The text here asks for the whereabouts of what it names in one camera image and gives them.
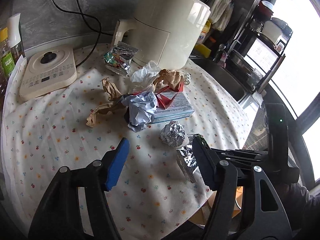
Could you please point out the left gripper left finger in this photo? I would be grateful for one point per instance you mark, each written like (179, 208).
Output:
(115, 163)

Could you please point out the hanging white cloth bags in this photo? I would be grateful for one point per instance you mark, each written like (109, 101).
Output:
(221, 12)

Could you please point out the silver foil snack wrapper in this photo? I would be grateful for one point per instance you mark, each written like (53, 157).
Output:
(118, 58)

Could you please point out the floral white tablecloth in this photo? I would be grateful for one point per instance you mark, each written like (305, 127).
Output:
(150, 196)

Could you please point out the crumpled aluminium foil ball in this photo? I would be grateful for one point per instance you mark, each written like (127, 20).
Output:
(173, 134)

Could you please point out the red paper carton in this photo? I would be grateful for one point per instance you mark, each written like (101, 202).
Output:
(165, 102)

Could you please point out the small brown paper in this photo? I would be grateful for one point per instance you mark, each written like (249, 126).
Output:
(111, 90)

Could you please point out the cream air fryer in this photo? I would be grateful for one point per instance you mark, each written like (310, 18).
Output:
(163, 31)

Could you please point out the cream induction cooker base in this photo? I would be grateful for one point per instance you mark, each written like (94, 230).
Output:
(47, 71)

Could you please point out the yellow detergent bottle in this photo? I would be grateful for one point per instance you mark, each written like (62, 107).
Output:
(199, 46)

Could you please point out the stainless steel sink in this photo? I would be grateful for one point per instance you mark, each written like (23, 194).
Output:
(223, 77)

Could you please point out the black dish rack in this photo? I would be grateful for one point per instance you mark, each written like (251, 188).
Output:
(258, 50)

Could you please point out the right hand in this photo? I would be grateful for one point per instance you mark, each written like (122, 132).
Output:
(301, 207)

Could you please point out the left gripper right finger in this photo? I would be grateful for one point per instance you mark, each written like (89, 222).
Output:
(207, 167)

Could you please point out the light blue cardboard box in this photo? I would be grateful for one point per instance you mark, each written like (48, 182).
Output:
(180, 108)

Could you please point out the long brown crumpled paper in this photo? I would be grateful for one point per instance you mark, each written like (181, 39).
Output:
(104, 109)

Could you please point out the white cap spray bottle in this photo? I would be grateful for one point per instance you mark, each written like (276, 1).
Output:
(14, 36)

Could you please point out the white plastic bag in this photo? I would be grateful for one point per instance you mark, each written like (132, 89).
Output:
(142, 79)

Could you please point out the brown paper bag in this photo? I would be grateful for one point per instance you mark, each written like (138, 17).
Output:
(171, 78)

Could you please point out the white printed paper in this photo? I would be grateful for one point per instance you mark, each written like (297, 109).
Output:
(140, 110)

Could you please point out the green label oil bottle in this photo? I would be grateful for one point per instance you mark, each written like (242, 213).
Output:
(7, 60)

